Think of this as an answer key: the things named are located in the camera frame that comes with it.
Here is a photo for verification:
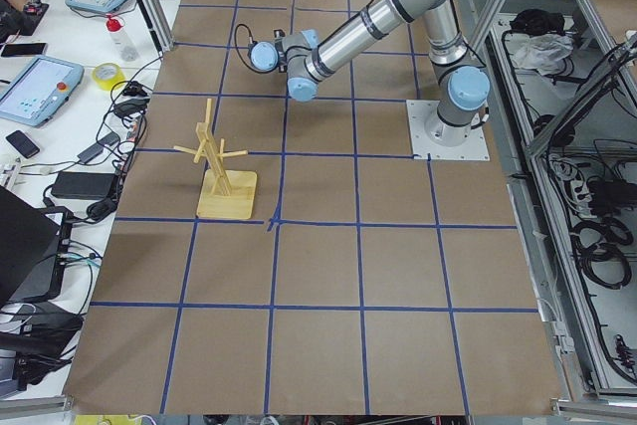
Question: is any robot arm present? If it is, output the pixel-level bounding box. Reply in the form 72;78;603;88
244;0;491;147

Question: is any wooden cup rack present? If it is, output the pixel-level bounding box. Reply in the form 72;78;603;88
173;99;258;220

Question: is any clear bottle red cap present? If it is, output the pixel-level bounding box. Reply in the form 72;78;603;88
106;16;138;62

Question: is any yellow tape roll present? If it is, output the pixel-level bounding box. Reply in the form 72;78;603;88
92;63;125;91

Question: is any black power adapter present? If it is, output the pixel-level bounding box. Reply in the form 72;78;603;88
51;171;116;200

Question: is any black laptop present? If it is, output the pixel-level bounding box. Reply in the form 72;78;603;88
1;188;72;305

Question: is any near teach pendant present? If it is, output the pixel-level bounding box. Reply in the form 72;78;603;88
1;55;85;126

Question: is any black smartphone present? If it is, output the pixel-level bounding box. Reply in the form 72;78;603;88
5;130;40;158

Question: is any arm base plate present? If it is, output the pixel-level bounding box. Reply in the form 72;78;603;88
406;100;490;161

